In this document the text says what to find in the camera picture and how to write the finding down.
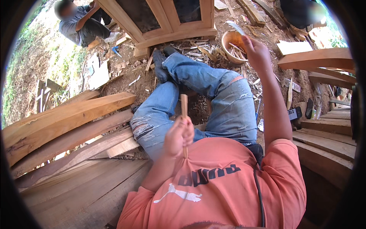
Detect person's right hand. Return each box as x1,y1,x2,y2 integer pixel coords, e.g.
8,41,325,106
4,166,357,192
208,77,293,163
241,35,272,74

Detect person's left hand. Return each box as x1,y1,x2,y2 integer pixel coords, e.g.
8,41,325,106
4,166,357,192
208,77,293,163
164,116,195,158

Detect thin wooden stick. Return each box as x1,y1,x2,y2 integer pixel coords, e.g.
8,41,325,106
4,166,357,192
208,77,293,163
180,94,189,159

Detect orange basin of wood sticks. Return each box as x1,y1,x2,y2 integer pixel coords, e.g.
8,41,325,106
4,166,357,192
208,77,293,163
221,29,253,64

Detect pile of timber offcuts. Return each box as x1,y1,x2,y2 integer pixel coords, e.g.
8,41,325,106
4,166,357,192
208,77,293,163
235,0,267,28

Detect person's legs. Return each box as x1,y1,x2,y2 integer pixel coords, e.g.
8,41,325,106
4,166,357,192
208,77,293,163
130,46,258,161

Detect pale flat board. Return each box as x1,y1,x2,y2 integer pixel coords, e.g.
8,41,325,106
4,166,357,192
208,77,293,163
276,40,314,56

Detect person's body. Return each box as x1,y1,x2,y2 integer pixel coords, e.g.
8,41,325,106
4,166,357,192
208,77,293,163
117,137,307,229

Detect pale wooden slat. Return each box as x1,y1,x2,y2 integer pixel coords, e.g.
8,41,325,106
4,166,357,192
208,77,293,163
287,77,294,111

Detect curved wooden pieces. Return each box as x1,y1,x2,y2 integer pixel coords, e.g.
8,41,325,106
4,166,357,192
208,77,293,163
277,47,357,90

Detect black waist pouch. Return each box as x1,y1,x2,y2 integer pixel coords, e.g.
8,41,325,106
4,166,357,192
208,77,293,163
247,143,264,166

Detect black box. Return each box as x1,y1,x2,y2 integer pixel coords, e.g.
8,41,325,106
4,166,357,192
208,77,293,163
287,107,303,121

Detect small wooden block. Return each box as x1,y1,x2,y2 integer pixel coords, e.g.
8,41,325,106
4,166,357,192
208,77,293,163
133,47,151,61

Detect wooden cabinet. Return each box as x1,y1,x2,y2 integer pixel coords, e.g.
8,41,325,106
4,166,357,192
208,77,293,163
97,0,218,50

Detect black sharpening stone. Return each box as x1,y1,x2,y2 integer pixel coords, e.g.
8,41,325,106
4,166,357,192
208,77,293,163
305,98,314,119

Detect white paper sheet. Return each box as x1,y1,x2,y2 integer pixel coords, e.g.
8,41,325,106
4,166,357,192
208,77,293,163
85,52,111,91

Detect stack of wooden planks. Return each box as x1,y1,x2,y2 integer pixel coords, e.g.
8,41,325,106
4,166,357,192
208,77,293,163
1,90,153,229

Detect stack of curved wooden boards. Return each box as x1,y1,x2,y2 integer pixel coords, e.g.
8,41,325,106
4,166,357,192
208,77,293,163
292,105,358,191

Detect black cable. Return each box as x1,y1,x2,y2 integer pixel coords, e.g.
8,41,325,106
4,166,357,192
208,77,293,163
253,165,265,228

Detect small wooden frame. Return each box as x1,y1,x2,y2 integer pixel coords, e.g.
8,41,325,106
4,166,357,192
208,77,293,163
35,78,61,114

